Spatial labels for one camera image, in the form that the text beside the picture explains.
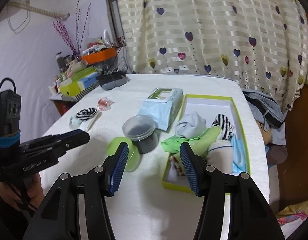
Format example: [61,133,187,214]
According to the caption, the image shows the green cardboard box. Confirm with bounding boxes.
[161,94,250,192]

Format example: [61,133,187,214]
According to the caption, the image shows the green cloth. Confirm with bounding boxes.
[161,127,221,161]

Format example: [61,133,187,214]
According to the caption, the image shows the black camera box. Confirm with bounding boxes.
[0,77,22,137]

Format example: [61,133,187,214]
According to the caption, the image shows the grey clothes pile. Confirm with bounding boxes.
[242,89,286,146]

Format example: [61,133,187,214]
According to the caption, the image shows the light blue baby sock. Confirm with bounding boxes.
[69,116,87,131]

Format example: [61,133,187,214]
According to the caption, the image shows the wooden wardrobe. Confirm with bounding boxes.
[277,85,308,209]

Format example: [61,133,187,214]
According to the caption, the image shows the orange tray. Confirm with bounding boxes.
[81,47,117,64]

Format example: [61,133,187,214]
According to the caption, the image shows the white blue-striped sock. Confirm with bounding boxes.
[206,140,234,174]

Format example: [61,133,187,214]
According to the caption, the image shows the clear jar dark contents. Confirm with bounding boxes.
[122,115,158,154]

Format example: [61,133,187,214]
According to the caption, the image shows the left hand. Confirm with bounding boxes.
[0,173,44,211]

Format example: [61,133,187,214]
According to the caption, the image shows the black white striped sock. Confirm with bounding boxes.
[76,107,98,121]
[212,114,235,140]

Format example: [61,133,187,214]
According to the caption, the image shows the blue tissue pack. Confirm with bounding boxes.
[78,75,98,92]

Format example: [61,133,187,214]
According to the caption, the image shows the striped tray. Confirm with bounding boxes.
[60,80,101,103]

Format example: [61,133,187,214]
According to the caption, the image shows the grey black VR headset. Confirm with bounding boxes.
[97,71,127,90]

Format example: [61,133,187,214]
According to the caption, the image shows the lime green box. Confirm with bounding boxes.
[59,81,81,96]

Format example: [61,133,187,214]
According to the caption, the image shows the green jar lid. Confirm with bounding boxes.
[106,137,140,172]

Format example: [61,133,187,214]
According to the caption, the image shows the white baby sock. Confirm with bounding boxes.
[80,111,101,132]

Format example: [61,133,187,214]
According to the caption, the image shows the blue face mask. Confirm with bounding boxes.
[230,135,247,174]

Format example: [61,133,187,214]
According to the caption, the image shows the red printed plastic bag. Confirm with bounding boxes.
[97,97,114,111]

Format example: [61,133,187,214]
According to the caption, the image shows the heart pattern curtain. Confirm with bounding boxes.
[117,0,308,111]

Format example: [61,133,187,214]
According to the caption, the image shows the pink branch decoration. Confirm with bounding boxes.
[52,1,92,57]

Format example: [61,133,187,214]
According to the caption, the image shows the window frame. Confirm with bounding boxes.
[106,0,124,47]

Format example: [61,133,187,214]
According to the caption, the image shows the wet wipes pack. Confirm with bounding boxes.
[138,87,183,131]

